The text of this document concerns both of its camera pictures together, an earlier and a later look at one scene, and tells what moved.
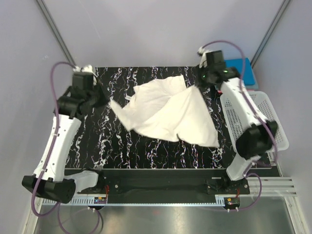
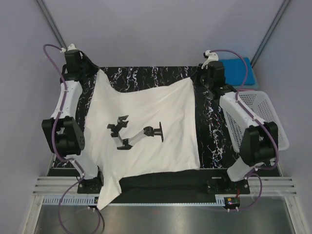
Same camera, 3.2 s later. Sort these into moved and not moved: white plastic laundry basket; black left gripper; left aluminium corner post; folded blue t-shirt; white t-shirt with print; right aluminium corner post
Moved: white t-shirt with print; black left gripper
Not moved: folded blue t-shirt; right aluminium corner post; left aluminium corner post; white plastic laundry basket
